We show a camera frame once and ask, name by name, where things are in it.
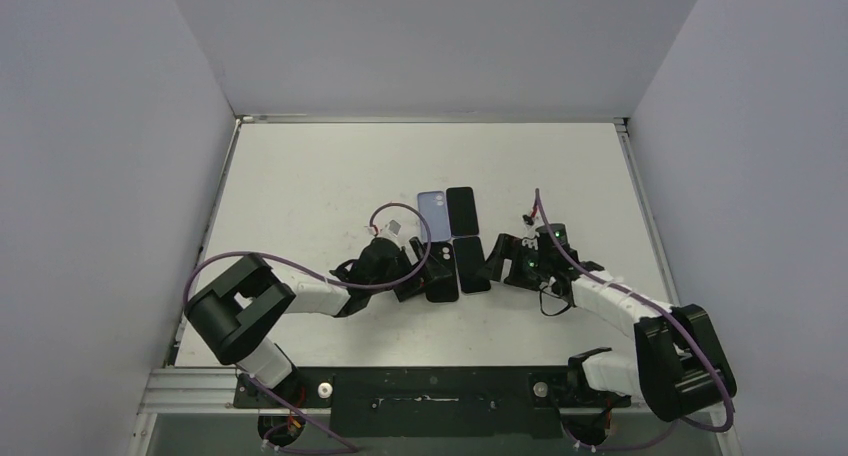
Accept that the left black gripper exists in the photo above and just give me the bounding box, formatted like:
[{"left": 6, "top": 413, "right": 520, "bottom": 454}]
[{"left": 369, "top": 238, "right": 449, "bottom": 301}]

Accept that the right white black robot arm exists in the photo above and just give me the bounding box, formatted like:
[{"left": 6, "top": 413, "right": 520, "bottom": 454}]
[{"left": 471, "top": 223, "right": 738, "bottom": 422}]

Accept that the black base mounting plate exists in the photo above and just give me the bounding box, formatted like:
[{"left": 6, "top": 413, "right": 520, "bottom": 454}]
[{"left": 231, "top": 365, "right": 634, "bottom": 441}]

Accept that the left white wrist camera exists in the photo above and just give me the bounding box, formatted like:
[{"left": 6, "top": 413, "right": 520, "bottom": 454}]
[{"left": 378, "top": 220, "right": 403, "bottom": 247}]

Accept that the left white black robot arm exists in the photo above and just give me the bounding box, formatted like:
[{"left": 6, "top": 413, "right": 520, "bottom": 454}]
[{"left": 183, "top": 237, "right": 449, "bottom": 407}]

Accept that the clear lilac phone case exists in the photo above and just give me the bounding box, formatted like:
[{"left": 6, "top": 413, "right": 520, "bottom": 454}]
[{"left": 417, "top": 191, "right": 452, "bottom": 243}]

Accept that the aluminium table frame rail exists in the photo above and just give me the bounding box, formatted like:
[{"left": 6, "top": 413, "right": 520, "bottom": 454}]
[{"left": 130, "top": 120, "right": 365, "bottom": 454}]

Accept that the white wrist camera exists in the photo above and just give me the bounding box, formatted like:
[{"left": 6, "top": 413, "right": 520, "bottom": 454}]
[
  {"left": 378, "top": 220, "right": 403, "bottom": 247},
  {"left": 522, "top": 212, "right": 538, "bottom": 230}
]

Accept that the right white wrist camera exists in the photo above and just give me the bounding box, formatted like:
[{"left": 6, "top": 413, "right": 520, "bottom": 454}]
[{"left": 522, "top": 212, "right": 538, "bottom": 230}]

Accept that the black coiled wrist cable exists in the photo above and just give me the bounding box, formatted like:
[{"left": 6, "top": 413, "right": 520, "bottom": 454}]
[{"left": 538, "top": 287, "right": 574, "bottom": 318}]

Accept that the black phone case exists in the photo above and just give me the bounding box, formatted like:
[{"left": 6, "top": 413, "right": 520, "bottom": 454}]
[{"left": 425, "top": 242, "right": 459, "bottom": 304}]

